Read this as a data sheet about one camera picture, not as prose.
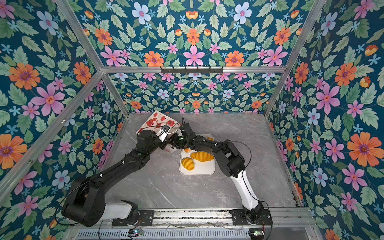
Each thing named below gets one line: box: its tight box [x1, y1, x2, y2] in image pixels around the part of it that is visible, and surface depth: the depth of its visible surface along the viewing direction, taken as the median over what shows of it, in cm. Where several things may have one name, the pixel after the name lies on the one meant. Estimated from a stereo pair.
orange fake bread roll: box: [190, 151, 215, 162], surface depth 93 cm
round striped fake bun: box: [181, 157, 195, 171], surface depth 91 cm
